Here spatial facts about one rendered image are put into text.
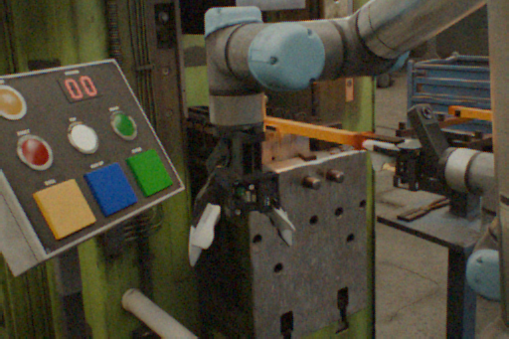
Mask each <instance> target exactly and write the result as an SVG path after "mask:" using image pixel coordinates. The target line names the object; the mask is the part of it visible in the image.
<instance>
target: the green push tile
mask: <svg viewBox="0 0 509 339"><path fill-rule="evenodd" d="M125 161H126V163H127V165H128V168H129V169H130V170H131V172H132V174H133V177H134V179H136V181H137V183H138V186H139V188H140V189H141V190H142V194H143V195H144V197H145V198H148V197H150V196H152V195H153V194H155V193H158V192H160V191H162V190H163V189H167V188H168V187H170V186H171V185H172V184H173V183H172V181H171V178H170V176H169V174H168V173H167V170H166V169H165V167H164V165H163V164H162V161H161V160H160V158H159V156H158V155H157V152H156V151H155V149H151V150H148V151H144V152H142V153H140V154H138V155H133V156H131V157H128V158H127V159H126V160H125Z"/></svg>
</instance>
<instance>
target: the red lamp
mask: <svg viewBox="0 0 509 339"><path fill-rule="evenodd" d="M22 154H23V156H24V157H25V159H26V160H27V161H28V162H30V163H31V164H33V165H35V166H43V165H45V164H46V163H47V162H48V159H49V151H48V148H47V147H46V146H45V145H44V144H43V142H41V141H38V140H37V139H33V138H31V139H28V140H26V141H24V142H23V143H22Z"/></svg>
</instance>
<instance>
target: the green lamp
mask: <svg viewBox="0 0 509 339"><path fill-rule="evenodd" d="M113 122H114V126H115V127H116V129H117V130H118V132H120V133H121V134H122V135H123V136H132V135H133V132H134V127H133V122H132V121H131V120H130V119H129V118H128V117H127V116H125V115H123V114H118V115H117V116H116V117H115V118H114V120H113Z"/></svg>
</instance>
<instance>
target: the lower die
mask: <svg viewBox="0 0 509 339"><path fill-rule="evenodd" d="M197 106H206V107H209V106H208V105H204V104H200V105H194V106H189V107H187V110H188V113H195V115H199V114H202V115H204V116H205V118H208V117H210V111H208V110H205V109H200V108H193V107H197ZM193 119H194V116H193V115H189V116H188V120H186V127H187V138H188V141H189V142H190V143H192V144H194V132H193ZM203 121H204V119H203V118H201V117H200V118H197V122H196V123H195V129H196V141H197V142H198V145H199V146H203V144H204V140H203V127H202V123H203ZM212 126H213V122H211V121H210V119H208V120H207V121H206V123H205V137H206V144H207V148H209V149H211V150H213V147H214V142H213V129H212ZM305 151H309V136H301V135H297V134H293V133H289V132H279V126H275V125H271V124H267V123H266V124H265V141H262V142H261V159H262V164H264V165H267V164H270V163H274V162H277V161H280V160H287V159H290V158H293V157H297V156H298V152H305ZM272 156H274V157H275V160H271V157H272Z"/></svg>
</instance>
